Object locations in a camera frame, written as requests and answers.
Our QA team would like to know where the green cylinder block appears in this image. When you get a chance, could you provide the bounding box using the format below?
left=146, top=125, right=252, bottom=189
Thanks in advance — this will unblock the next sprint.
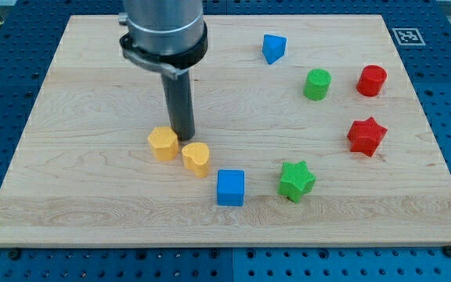
left=303, top=68, right=331, bottom=101

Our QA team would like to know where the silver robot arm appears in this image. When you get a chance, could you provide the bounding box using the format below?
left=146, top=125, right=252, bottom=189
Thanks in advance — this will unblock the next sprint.
left=119, top=0, right=208, bottom=140

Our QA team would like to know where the yellow heart block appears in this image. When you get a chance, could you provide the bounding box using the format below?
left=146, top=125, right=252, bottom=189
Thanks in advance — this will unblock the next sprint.
left=182, top=143, right=211, bottom=178

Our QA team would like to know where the white fiducial marker tag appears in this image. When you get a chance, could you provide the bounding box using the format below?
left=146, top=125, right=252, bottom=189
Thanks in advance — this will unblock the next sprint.
left=392, top=27, right=425, bottom=46

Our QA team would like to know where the green star block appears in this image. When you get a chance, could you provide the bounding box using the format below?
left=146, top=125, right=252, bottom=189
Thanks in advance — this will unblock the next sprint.
left=277, top=161, right=316, bottom=204

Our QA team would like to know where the wooden board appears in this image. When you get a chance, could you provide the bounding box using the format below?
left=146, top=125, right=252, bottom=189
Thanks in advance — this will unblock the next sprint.
left=0, top=15, right=451, bottom=248

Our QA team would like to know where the black clamp ring mount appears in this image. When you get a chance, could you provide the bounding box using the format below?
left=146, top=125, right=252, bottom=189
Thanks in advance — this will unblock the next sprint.
left=119, top=23, right=208, bottom=80

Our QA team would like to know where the blue triangle block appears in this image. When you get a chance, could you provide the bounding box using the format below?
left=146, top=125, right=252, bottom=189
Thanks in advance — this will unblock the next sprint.
left=262, top=34, right=287, bottom=64

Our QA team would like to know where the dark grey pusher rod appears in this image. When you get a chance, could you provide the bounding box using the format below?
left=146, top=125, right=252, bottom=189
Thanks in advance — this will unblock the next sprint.
left=161, top=70, right=195, bottom=140

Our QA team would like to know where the red star block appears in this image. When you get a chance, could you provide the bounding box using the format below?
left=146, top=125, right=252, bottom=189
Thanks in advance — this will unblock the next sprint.
left=347, top=117, right=388, bottom=157

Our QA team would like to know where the blue cube block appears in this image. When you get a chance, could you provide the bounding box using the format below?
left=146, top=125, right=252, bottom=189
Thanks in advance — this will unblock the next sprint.
left=217, top=169, right=245, bottom=206

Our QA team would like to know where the yellow hexagon block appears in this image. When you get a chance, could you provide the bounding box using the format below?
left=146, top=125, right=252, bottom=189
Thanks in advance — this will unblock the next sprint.
left=147, top=126, right=179, bottom=161

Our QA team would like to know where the red cylinder block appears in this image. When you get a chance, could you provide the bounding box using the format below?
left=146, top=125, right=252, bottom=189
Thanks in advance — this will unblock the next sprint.
left=356, top=65, right=387, bottom=97

